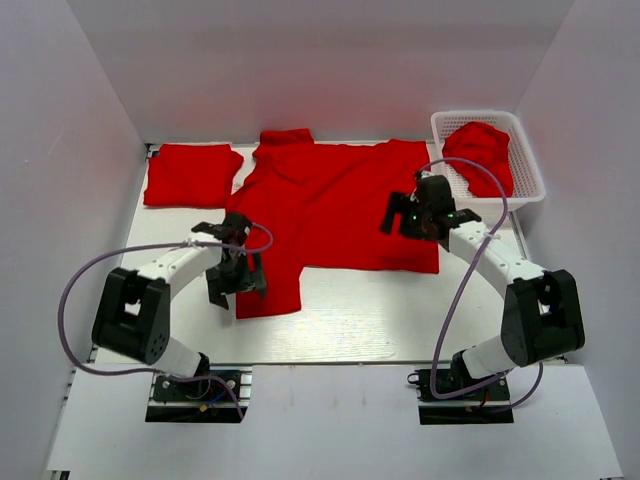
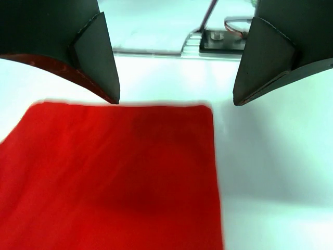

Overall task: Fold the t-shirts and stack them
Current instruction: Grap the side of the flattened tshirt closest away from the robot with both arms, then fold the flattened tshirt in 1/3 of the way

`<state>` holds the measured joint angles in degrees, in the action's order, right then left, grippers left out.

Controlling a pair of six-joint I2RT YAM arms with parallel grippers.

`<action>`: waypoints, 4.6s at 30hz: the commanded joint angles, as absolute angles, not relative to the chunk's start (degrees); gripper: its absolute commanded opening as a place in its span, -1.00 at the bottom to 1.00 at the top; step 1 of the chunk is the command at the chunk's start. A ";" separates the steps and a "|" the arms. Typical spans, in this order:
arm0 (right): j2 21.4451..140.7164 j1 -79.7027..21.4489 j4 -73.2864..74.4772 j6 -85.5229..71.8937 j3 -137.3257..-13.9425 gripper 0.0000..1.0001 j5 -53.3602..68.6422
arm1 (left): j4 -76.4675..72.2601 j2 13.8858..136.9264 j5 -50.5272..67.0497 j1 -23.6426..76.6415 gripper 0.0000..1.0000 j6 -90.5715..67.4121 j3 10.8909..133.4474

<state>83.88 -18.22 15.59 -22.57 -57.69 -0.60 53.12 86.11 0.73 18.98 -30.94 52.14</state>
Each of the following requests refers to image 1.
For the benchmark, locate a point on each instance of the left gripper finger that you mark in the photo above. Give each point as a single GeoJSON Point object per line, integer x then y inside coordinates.
{"type": "Point", "coordinates": [217, 287]}
{"type": "Point", "coordinates": [257, 278]}

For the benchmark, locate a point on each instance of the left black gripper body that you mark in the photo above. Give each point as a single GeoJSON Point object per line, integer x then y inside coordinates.
{"type": "Point", "coordinates": [236, 272]}

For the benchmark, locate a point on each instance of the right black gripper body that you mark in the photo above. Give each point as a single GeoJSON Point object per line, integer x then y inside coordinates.
{"type": "Point", "coordinates": [418, 224]}

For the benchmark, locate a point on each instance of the red t shirt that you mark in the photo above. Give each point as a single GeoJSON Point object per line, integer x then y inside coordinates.
{"type": "Point", "coordinates": [486, 146]}
{"type": "Point", "coordinates": [323, 205]}
{"type": "Point", "coordinates": [191, 176]}

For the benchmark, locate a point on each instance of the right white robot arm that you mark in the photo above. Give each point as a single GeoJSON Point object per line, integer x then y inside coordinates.
{"type": "Point", "coordinates": [541, 317]}

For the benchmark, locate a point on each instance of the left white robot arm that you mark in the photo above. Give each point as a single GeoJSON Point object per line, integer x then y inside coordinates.
{"type": "Point", "coordinates": [134, 313]}

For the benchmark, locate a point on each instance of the red t shirt in basket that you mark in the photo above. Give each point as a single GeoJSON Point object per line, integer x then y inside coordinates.
{"type": "Point", "coordinates": [486, 146]}

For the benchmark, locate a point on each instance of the white plastic basket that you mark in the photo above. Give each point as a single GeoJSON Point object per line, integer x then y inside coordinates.
{"type": "Point", "coordinates": [528, 184]}

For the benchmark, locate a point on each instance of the folded red t shirt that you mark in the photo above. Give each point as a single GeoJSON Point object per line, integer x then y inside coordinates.
{"type": "Point", "coordinates": [191, 176]}

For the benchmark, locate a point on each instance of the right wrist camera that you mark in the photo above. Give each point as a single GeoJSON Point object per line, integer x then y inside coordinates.
{"type": "Point", "coordinates": [422, 175]}

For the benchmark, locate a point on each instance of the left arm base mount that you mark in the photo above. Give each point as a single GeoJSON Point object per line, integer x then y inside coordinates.
{"type": "Point", "coordinates": [204, 402]}

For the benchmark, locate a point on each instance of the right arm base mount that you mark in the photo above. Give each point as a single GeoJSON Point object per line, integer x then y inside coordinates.
{"type": "Point", "coordinates": [490, 405]}

